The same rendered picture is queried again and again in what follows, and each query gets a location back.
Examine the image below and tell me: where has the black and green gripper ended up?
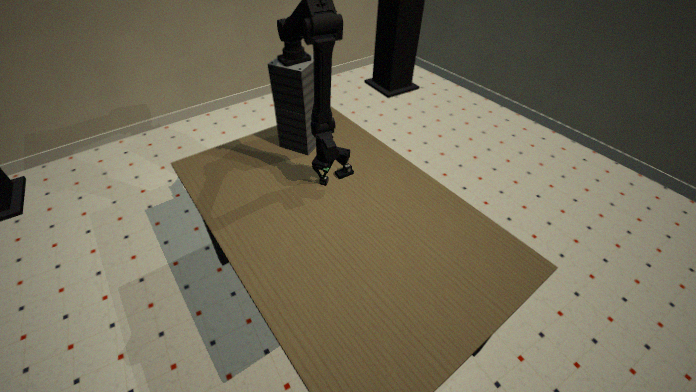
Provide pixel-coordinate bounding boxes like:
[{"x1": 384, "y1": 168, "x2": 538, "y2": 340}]
[{"x1": 312, "y1": 147, "x2": 334, "y2": 180}]

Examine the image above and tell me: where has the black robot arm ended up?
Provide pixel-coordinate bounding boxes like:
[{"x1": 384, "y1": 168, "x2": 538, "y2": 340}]
[{"x1": 277, "y1": 0, "x2": 350, "y2": 166}]

